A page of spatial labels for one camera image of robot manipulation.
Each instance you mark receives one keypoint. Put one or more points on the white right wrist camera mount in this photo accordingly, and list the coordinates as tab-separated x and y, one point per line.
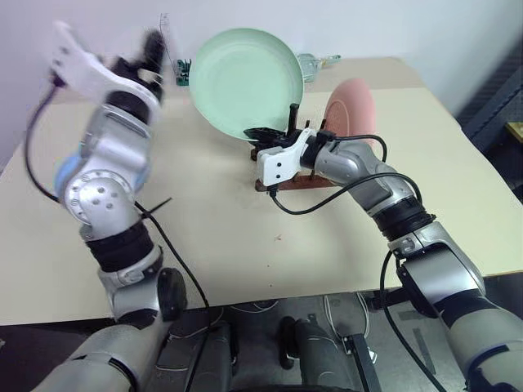
280	161

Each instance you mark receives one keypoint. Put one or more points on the green plate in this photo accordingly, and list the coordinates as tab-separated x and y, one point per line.
245	77

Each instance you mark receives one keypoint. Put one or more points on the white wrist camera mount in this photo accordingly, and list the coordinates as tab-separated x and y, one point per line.
83	67
280	161

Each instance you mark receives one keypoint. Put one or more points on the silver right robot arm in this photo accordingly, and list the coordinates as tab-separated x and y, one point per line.
433	261

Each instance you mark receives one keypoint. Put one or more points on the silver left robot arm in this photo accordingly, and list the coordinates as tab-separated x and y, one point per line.
100	196

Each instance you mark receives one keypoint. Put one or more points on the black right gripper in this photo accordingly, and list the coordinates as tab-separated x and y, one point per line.
286	139

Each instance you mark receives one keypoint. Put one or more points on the black grey rounded housing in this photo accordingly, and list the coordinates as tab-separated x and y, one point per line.
314	351
216	351

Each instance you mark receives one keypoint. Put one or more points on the black metal table frame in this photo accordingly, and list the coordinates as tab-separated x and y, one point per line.
363	359

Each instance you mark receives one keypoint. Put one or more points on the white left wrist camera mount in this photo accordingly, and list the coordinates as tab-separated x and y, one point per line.
83	67

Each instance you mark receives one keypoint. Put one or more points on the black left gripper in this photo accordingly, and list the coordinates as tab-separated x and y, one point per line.
135	69

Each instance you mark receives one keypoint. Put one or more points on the clear glass object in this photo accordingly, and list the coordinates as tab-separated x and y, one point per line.
310	65

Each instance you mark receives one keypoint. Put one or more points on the black ribbed case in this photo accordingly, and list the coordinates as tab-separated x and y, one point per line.
496	102

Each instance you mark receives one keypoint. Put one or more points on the black zip tie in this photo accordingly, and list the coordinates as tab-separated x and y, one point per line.
161	204

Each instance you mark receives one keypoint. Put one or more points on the wooden dish rack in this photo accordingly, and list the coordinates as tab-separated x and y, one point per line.
304	183

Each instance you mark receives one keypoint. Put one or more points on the yellow box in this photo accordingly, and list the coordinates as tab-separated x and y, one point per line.
515	131

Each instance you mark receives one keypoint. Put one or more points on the pink plate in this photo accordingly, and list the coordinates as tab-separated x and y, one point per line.
353	108

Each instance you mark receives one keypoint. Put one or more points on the small green rack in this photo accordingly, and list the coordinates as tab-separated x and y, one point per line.
184	73

